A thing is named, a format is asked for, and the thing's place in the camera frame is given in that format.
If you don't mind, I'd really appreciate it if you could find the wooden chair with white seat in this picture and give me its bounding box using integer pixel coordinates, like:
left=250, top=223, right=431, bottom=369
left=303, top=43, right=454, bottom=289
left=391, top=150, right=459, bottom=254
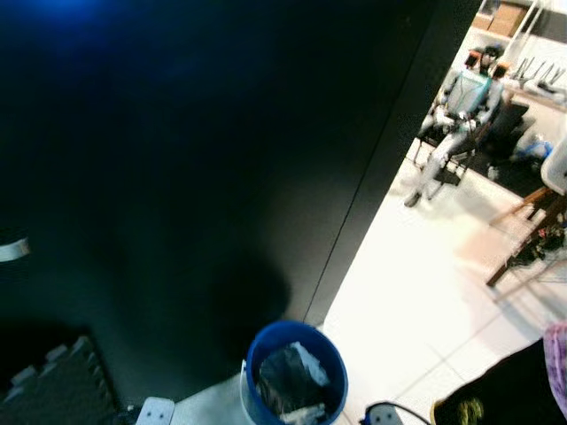
left=485, top=137, right=567, bottom=289

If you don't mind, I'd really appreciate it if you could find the black chair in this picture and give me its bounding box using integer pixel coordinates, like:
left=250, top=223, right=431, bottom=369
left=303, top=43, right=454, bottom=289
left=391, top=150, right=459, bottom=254
left=415, top=97, right=532, bottom=189

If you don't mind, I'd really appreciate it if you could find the seated grey humanoid robot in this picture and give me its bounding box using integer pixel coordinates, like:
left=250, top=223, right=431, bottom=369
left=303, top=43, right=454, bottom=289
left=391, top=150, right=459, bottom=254
left=405, top=44, right=506, bottom=209

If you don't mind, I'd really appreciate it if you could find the person in black shorts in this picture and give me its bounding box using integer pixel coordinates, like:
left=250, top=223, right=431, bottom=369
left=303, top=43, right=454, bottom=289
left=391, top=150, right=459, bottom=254
left=431, top=321, right=567, bottom=425

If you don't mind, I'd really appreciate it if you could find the brown cardboard box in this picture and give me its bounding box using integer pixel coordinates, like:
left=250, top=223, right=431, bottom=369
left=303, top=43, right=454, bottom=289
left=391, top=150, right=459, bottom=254
left=474, top=0, right=528, bottom=38

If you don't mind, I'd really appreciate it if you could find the blue plastic bucket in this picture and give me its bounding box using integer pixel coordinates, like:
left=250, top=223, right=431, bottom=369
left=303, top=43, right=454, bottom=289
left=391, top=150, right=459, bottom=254
left=241, top=321, right=349, bottom=425

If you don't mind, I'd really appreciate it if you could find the white crumpled plastic wrapper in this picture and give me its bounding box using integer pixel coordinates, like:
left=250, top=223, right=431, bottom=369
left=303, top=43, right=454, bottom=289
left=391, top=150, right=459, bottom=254
left=292, top=341, right=330, bottom=387

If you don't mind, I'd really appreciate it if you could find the black bin bag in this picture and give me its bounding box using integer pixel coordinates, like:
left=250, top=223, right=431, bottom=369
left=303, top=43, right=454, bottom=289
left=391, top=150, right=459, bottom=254
left=257, top=341, right=330, bottom=421

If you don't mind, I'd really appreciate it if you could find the dark grey foam mat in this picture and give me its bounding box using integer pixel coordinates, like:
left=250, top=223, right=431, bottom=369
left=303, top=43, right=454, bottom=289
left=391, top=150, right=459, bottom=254
left=0, top=335, right=120, bottom=425

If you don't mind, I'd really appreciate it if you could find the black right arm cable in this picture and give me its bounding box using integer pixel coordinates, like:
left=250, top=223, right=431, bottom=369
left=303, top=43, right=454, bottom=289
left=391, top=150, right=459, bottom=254
left=390, top=401, right=432, bottom=425

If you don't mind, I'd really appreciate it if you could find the silver door handle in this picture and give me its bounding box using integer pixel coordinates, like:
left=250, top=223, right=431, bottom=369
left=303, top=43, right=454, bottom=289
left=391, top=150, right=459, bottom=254
left=0, top=237, right=30, bottom=263

